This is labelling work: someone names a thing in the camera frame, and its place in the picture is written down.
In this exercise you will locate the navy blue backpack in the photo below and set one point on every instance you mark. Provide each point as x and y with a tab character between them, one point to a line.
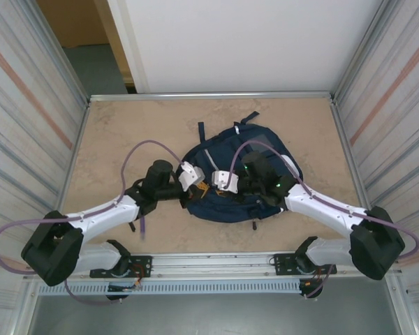
230	213

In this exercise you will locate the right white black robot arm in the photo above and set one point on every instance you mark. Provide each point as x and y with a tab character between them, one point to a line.
317	206

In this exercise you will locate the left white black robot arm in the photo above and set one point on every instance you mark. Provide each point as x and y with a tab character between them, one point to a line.
104	216

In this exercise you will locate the purple pen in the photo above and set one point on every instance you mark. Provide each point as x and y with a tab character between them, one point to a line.
143	228

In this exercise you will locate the aluminium table edge bar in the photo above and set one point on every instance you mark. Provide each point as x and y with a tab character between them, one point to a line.
178	96

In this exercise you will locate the brown wooden board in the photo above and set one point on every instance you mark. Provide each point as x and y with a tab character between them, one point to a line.
77	21

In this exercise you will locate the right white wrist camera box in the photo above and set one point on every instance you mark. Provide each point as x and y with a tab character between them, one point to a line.
225	179

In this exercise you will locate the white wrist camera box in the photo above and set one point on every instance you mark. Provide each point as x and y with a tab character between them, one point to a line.
190	176
225	179

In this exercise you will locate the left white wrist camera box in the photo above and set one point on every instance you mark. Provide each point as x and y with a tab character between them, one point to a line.
190	176

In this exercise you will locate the aluminium mounting rail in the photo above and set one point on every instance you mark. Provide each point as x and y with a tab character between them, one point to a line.
213	265

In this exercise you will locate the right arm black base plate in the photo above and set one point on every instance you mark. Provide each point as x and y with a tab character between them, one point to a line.
283	261

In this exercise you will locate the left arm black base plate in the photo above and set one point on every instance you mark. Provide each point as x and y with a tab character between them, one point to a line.
143	261

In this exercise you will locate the aluminium frame post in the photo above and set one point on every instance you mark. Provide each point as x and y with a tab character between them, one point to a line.
365	52
57	52

